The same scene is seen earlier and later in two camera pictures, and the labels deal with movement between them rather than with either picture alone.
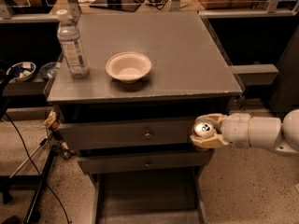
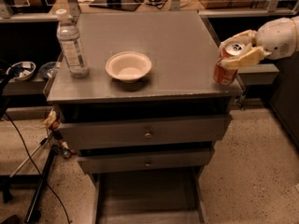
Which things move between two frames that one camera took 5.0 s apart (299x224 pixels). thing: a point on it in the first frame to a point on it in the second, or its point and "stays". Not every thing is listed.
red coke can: x=203 y=129 to x=223 y=75
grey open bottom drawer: x=149 y=197 stays
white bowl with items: x=21 y=71 stays
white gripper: x=236 y=129 to x=276 y=37
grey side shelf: x=253 y=75 stays
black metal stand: x=8 y=182 stays
